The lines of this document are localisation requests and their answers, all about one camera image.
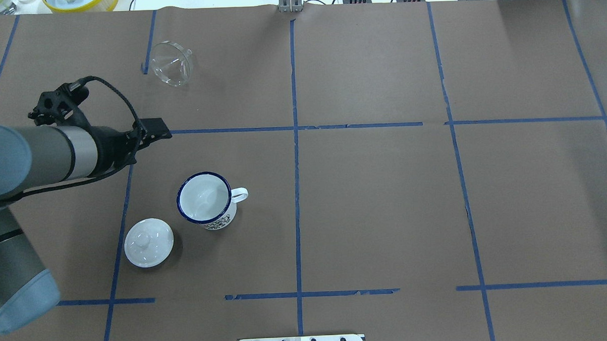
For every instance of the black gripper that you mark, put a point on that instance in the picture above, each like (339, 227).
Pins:
(112, 146)

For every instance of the white enamel mug blue rim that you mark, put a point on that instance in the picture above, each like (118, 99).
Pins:
(207, 199)

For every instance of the white mug lid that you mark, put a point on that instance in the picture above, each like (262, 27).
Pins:
(148, 243)

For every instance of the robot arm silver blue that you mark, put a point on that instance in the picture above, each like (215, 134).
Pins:
(36, 160)

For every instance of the yellow rimmed bowl blue plate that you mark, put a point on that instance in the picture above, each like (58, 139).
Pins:
(80, 6)

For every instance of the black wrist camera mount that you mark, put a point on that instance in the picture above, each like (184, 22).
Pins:
(62, 107)

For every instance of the aluminium frame post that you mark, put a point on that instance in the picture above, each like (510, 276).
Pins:
(290, 6)

